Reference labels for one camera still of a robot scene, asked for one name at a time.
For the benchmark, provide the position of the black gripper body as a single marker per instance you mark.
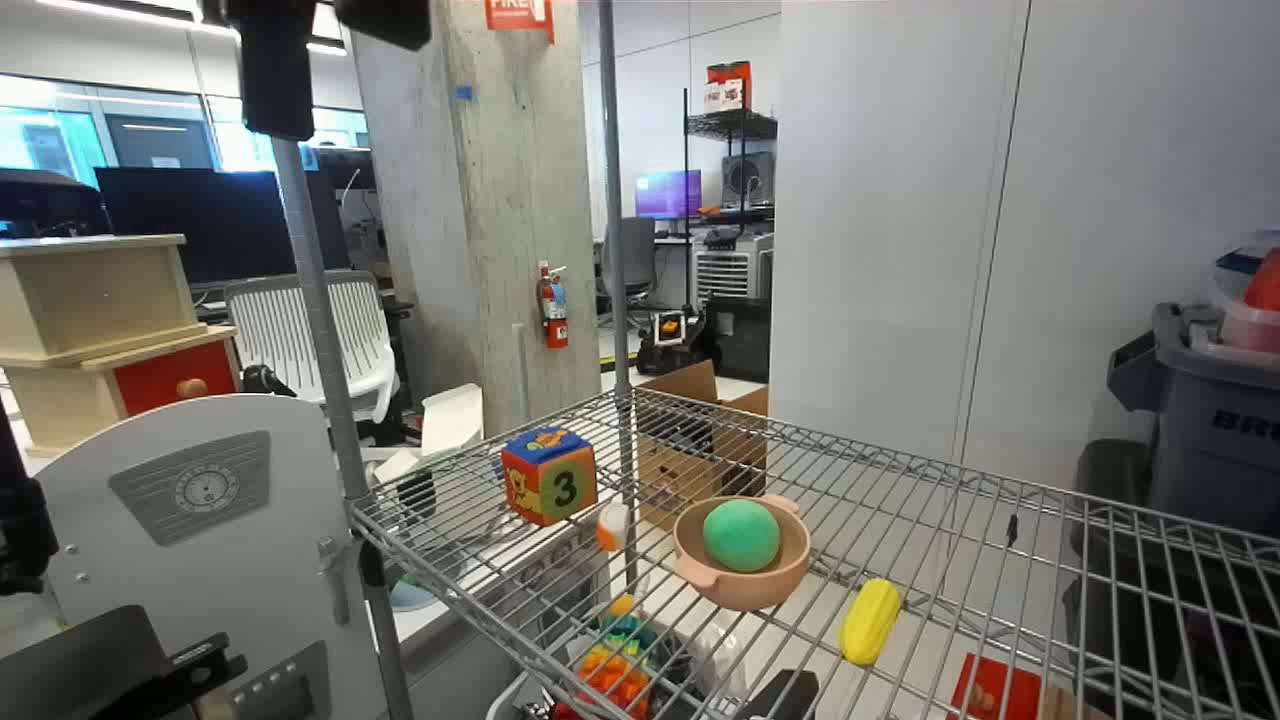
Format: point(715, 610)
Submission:
point(80, 664)

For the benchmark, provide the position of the wooden toy cabinet red drawer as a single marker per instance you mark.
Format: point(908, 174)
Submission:
point(95, 334)

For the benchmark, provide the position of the colourful number toy block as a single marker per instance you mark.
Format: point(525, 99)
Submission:
point(549, 476)

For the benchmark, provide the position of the colourful stacking toy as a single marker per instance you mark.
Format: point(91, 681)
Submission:
point(619, 664)

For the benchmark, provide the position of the yellow toy corn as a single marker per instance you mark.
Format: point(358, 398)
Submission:
point(871, 621)

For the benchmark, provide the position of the red flat toy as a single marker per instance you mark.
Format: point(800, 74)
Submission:
point(995, 688)

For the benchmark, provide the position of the metal shelf pole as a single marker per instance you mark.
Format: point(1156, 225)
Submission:
point(330, 386)
point(619, 293)

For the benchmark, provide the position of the white slatted rack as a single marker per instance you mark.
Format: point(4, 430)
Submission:
point(333, 341)

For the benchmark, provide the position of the black computer monitor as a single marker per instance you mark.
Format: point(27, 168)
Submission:
point(225, 221)

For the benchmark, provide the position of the red fire extinguisher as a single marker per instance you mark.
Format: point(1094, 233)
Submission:
point(555, 308)

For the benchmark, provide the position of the grey concrete pillar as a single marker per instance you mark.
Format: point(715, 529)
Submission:
point(481, 212)

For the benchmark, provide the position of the brown cardboard box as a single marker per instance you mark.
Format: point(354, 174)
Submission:
point(693, 462)

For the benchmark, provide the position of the tan wooden bowl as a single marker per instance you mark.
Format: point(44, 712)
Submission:
point(746, 585)

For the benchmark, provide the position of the green ball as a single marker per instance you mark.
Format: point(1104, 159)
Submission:
point(741, 534)

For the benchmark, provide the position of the small white device orange screen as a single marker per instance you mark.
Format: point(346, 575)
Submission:
point(668, 328)

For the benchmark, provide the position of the black hanging object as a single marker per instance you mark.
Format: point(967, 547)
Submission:
point(384, 22)

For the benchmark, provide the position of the purple lit screen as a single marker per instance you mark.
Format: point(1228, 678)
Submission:
point(666, 194)

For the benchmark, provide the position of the black shelving unit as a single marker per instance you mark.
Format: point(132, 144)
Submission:
point(730, 264)

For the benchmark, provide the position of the red box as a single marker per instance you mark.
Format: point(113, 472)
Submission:
point(730, 87)

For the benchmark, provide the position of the white partition panel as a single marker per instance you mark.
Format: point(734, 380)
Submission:
point(932, 201)

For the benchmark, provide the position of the grey plastic bin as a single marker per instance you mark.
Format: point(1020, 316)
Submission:
point(1222, 426)

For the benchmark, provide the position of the red and white container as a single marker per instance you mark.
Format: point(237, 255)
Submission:
point(1254, 302)

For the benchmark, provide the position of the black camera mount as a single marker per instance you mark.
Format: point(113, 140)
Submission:
point(275, 64)

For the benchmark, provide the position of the red wall sign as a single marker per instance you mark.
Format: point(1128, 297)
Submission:
point(521, 14)

